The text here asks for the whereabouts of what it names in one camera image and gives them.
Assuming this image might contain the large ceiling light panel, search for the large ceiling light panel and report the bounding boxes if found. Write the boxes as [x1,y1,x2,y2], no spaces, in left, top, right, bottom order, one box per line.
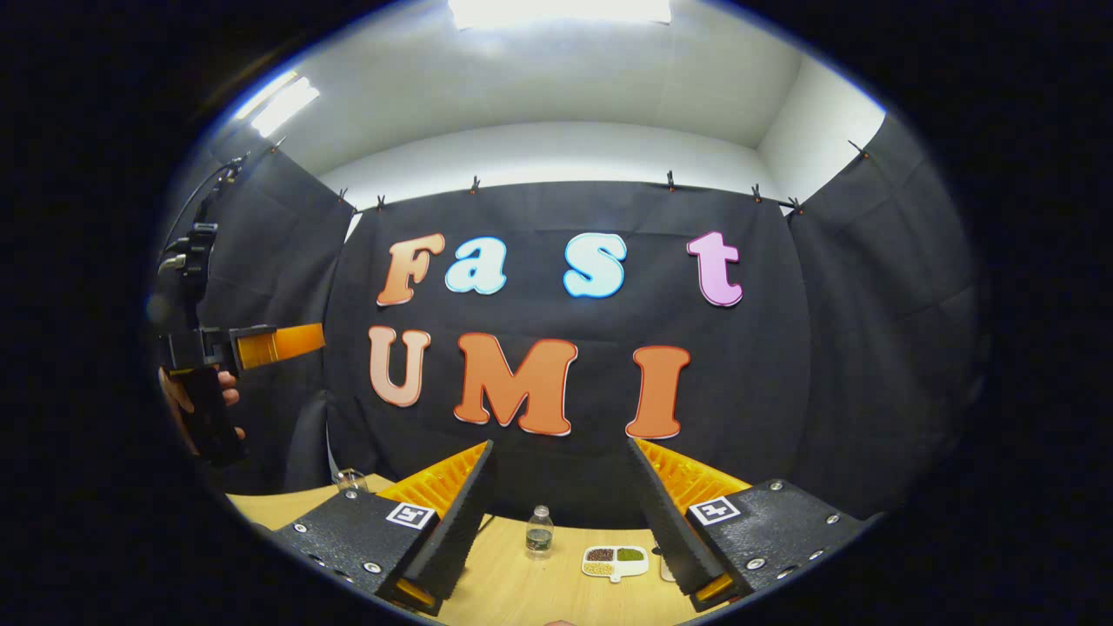
[448,0,673,31]

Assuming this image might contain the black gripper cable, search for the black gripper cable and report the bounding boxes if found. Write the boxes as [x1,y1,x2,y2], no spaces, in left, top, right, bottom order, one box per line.
[161,155,249,262]

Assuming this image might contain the white divided dish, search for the white divided dish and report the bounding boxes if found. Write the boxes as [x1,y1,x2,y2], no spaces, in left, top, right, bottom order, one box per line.
[581,545,650,583]

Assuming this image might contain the clear water bottle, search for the clear water bottle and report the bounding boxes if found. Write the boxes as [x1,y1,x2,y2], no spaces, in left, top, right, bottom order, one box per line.
[525,505,555,560]

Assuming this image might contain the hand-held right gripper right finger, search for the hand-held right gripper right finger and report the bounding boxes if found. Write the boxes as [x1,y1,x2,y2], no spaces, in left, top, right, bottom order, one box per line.
[626,436,873,612]

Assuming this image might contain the row of cloth clips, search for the row of cloth clips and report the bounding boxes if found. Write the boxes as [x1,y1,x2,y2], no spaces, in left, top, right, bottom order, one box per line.
[270,135,870,218]

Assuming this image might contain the narrow ceiling light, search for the narrow ceiling light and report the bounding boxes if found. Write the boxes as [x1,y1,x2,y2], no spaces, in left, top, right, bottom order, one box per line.
[233,71,321,138]

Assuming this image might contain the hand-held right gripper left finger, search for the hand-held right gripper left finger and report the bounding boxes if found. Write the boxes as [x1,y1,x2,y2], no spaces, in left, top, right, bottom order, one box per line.
[271,439,498,616]

